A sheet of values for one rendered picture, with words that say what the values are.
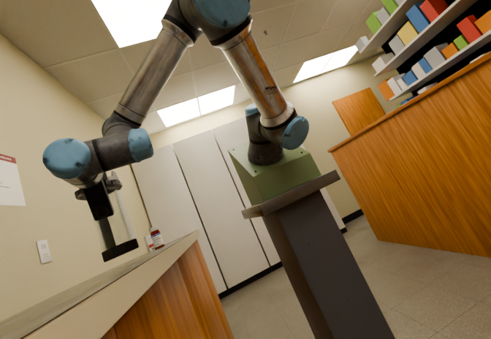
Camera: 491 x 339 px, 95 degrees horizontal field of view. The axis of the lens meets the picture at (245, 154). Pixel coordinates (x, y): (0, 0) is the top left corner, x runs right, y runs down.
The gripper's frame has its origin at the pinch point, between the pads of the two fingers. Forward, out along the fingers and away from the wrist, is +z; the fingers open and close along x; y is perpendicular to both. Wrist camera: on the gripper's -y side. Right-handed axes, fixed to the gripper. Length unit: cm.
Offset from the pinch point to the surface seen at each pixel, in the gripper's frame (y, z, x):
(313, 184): -24, -21, -62
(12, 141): 58, 67, 41
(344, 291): -60, -16, -59
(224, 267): -95, 229, -76
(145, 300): -28.2, -35.0, -5.4
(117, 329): -27, -46, -2
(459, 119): -27, -19, -183
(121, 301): -24, -50, -4
